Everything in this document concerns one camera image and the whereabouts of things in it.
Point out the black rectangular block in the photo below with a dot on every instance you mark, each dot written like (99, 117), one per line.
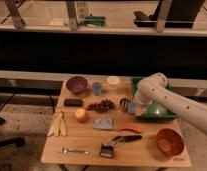
(73, 102)

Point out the orange bowl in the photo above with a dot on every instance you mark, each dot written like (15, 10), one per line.
(169, 142)

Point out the black handled brush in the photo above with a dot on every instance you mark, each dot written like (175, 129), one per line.
(107, 149)

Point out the metal spoon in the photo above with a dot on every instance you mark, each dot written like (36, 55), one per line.
(67, 150)

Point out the orange apple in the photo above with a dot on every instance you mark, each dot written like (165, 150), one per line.
(81, 115)

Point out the bunch of dark grapes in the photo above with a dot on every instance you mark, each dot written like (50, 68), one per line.
(104, 106)

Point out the grey blue cloth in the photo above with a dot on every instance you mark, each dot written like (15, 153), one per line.
(103, 123)

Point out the blue plastic cup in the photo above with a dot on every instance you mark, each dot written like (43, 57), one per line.
(97, 88)

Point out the wooden table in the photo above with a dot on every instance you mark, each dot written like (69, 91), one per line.
(82, 136)

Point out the yellow banana bunch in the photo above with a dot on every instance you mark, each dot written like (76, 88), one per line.
(58, 126)

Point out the green plastic tray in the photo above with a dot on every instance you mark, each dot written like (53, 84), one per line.
(155, 111)

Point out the purple bowl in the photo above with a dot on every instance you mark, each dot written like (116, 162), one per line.
(77, 84)

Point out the black object on shelf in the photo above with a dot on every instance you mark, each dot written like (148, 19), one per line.
(182, 14)

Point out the green box on shelf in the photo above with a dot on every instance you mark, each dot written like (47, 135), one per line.
(94, 20)

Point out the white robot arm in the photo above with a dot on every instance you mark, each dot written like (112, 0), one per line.
(153, 88)

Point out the small metal cup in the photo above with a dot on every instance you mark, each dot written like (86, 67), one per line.
(124, 104)

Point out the orange carrot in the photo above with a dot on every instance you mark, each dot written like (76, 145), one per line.
(132, 128)

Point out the white plastic cup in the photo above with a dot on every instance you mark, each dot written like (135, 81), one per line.
(113, 82)

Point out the blue sponge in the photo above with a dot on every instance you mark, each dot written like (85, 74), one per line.
(132, 107)

